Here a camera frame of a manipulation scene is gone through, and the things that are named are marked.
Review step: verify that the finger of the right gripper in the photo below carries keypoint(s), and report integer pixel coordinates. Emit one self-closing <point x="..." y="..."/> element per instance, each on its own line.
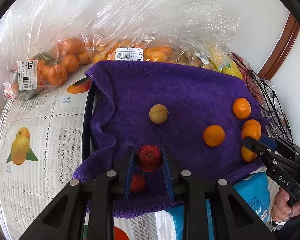
<point x="268" y="141"/>
<point x="260" y="149"/>

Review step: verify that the yellow snack bag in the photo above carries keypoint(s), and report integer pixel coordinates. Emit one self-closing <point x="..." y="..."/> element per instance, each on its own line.
<point x="222" y="61"/>

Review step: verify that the clear bag of kumquats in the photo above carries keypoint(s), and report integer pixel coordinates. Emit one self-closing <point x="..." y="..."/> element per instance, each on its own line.
<point x="171" y="31"/>

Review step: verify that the small brown-green fruit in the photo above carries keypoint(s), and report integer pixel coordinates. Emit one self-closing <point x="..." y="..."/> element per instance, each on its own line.
<point x="158" y="114"/>

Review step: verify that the purple towel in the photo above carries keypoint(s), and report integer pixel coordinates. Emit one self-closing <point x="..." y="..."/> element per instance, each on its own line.
<point x="195" y="98"/>

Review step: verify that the brown door frame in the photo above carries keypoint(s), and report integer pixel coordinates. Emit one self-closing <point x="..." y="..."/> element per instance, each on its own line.
<point x="281" y="49"/>

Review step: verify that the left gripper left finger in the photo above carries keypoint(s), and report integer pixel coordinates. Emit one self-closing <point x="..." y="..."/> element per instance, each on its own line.
<point x="85" y="206"/>

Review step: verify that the small orange mandarin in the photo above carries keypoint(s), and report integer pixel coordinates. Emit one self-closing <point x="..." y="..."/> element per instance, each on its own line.
<point x="247" y="155"/>
<point x="213" y="135"/>

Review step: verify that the small red fruit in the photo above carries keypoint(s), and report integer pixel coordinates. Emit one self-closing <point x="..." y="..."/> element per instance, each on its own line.
<point x="148" y="158"/>
<point x="138" y="183"/>

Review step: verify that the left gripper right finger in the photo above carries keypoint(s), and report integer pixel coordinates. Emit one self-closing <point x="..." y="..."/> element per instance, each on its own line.
<point x="175" y="174"/>

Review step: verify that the clear bag of mandarins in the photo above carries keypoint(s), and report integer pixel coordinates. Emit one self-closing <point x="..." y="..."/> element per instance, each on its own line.
<point x="30" y="33"/>

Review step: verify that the bag of red fruits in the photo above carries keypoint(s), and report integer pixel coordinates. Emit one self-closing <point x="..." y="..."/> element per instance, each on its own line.
<point x="249" y="77"/>

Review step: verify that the person's right hand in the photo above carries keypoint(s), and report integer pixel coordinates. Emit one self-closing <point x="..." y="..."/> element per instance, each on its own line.
<point x="281" y="211"/>

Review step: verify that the blue tissue pack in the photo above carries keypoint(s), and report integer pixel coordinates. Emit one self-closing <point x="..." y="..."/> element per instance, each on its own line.
<point x="227" y="209"/>

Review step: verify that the large orange mandarin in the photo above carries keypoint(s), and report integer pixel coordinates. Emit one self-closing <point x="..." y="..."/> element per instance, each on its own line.
<point x="251" y="128"/>

